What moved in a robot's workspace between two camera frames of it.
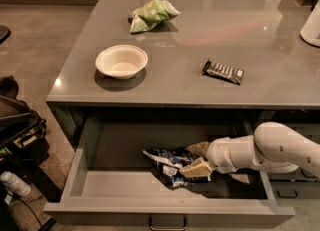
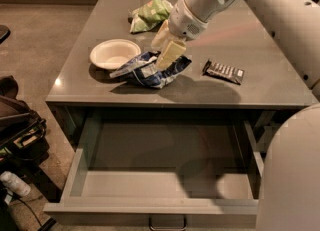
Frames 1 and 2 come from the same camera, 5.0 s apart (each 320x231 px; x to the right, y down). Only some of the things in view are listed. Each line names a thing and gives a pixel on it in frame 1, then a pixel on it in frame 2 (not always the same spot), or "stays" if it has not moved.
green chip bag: (148, 15) stays
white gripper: (218, 155) to (184, 22)
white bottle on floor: (18, 186) stays
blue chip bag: (171, 161) to (141, 68)
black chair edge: (5, 32) stays
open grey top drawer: (112, 183) stays
